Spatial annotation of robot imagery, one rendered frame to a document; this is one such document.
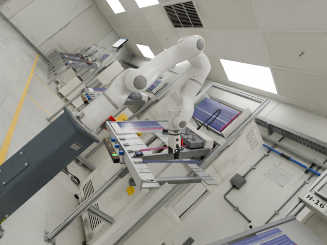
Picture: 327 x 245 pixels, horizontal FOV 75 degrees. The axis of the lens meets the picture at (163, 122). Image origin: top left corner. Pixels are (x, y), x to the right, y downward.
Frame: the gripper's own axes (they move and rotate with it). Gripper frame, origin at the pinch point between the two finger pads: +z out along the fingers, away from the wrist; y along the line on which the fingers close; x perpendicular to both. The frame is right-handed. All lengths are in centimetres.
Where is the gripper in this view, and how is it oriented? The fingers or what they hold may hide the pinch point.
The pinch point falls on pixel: (173, 154)
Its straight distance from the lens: 144.0
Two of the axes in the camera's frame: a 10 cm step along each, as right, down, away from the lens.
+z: -0.3, 9.6, 2.9
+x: -9.3, 0.9, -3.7
